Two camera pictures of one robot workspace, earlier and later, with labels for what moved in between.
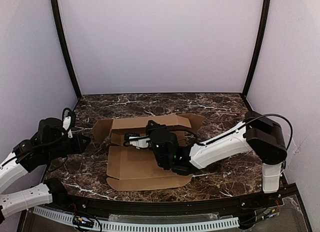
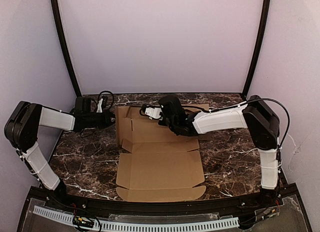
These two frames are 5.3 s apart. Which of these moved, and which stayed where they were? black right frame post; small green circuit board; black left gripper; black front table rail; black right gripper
Moved: black right gripper; black left gripper
Stayed: small green circuit board; black front table rail; black right frame post
